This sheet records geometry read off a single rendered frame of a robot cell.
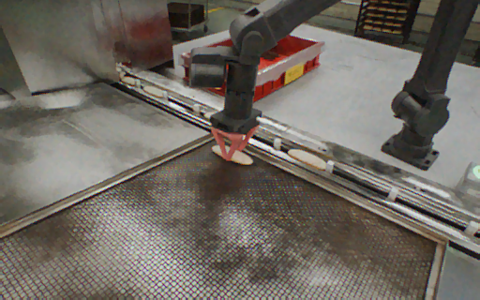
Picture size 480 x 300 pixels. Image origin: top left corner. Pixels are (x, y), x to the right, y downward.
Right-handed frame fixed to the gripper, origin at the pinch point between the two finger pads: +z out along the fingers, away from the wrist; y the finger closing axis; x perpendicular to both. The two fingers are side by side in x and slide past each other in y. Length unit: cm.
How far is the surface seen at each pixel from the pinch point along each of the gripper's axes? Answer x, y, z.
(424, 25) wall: 5, -462, -4
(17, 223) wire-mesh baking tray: -11.8, 37.5, 0.5
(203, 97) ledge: -25.8, -22.6, 0.8
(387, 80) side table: 18, -78, -6
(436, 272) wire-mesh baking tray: 40.2, 6.9, 0.6
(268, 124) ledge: -1.9, -20.5, 0.8
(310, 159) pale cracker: 13.5, -13.0, 2.0
